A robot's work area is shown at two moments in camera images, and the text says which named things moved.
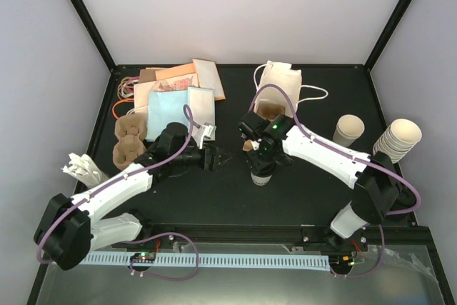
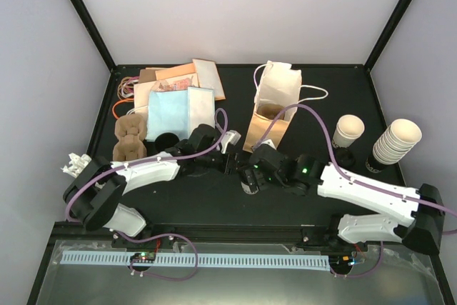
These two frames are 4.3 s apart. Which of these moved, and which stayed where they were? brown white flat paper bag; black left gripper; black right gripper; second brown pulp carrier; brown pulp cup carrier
Moved: black left gripper; black right gripper
Stayed: brown white flat paper bag; brown pulp cup carrier; second brown pulp carrier
